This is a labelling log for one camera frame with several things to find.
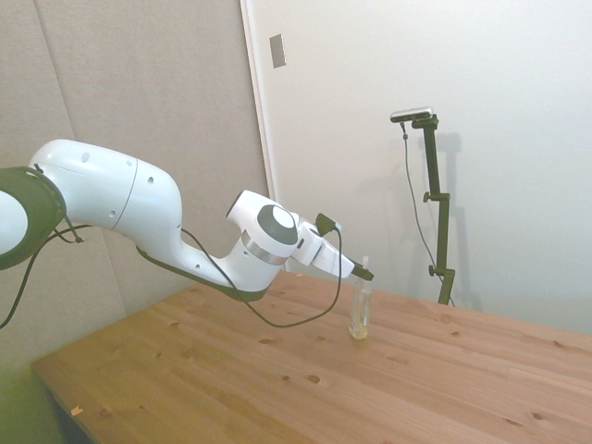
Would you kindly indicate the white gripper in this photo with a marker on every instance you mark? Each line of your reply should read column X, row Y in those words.
column 326, row 256

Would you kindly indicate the clear sanitizer pump bottle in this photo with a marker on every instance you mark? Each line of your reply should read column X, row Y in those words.
column 360, row 310

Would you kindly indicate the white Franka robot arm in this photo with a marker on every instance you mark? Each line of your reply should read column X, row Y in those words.
column 115, row 194

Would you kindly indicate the orange tape scrap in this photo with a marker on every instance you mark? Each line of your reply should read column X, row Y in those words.
column 77, row 410

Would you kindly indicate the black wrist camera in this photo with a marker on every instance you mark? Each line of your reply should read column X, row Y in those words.
column 327, row 223

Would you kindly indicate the camera on black stand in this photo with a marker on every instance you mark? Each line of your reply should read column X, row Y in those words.
column 413, row 194

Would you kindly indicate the dark green camera stand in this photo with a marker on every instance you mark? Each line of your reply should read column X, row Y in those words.
column 437, row 208

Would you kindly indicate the silver exterior camera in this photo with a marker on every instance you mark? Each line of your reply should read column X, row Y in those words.
column 411, row 114

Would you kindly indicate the white door frame trim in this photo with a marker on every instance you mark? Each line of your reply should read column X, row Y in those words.
column 259, row 115

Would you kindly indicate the grey wall plate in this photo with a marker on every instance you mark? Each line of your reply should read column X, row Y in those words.
column 278, row 51

